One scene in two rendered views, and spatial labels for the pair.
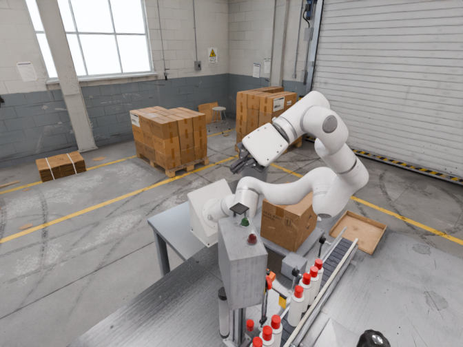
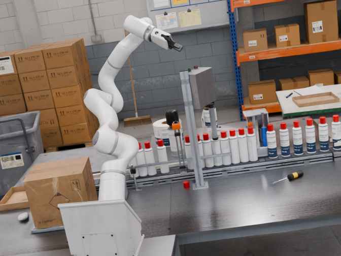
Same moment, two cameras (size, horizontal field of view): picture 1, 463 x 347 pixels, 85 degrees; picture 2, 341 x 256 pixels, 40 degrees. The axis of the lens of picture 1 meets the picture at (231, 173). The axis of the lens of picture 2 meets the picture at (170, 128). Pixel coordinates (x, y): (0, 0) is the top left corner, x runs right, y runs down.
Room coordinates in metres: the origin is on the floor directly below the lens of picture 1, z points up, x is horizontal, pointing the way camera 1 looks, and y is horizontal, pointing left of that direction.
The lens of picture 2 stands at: (2.25, 1.84, 1.95)
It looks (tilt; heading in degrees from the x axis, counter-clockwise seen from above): 17 degrees down; 232
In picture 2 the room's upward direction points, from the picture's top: 9 degrees counter-clockwise
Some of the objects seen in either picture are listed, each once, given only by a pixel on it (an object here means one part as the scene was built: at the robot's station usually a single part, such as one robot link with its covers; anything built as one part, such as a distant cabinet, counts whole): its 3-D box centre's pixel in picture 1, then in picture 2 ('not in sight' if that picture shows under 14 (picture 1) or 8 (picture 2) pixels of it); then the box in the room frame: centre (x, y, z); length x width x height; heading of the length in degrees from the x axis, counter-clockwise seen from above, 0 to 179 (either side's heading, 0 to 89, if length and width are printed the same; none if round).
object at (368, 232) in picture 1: (357, 230); (29, 195); (1.30, -0.83, 0.85); 0.30 x 0.26 x 0.04; 138
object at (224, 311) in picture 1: (224, 314); (213, 122); (0.50, 0.02, 1.18); 0.04 x 0.04 x 0.21
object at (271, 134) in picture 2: not in sight; (271, 141); (0.20, 0.17, 0.98); 0.05 x 0.05 x 0.20
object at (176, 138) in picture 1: (169, 137); not in sight; (4.29, 1.10, 0.45); 1.20 x 0.84 x 0.89; 44
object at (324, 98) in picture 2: not in sight; (315, 99); (-1.13, -0.41, 0.82); 0.34 x 0.24 x 0.03; 138
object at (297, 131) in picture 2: not in sight; (297, 137); (0.08, 0.27, 0.98); 0.05 x 0.05 x 0.20
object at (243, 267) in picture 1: (240, 259); (198, 87); (0.54, -0.03, 1.38); 0.17 x 0.10 x 0.19; 13
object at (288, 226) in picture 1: (290, 215); (62, 191); (1.28, -0.37, 0.99); 0.30 x 0.24 x 0.27; 140
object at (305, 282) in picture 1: (304, 292); (149, 158); (0.73, -0.31, 0.98); 0.05 x 0.05 x 0.20
